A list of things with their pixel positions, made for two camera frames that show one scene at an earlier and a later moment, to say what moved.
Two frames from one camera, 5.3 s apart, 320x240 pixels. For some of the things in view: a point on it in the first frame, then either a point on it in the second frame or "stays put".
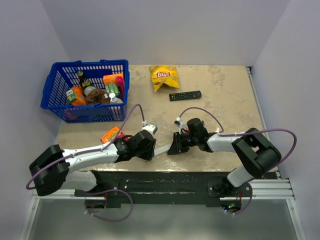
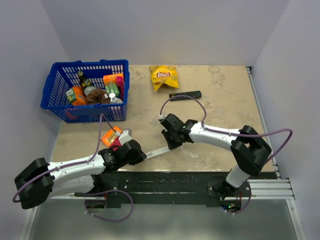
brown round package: (98, 96) stays put
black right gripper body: (188, 141) -> (172, 142)
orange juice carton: (76, 97) stays put
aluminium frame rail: (279, 188) stays put
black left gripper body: (146, 153) -> (137, 158)
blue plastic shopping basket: (88, 91) stays put
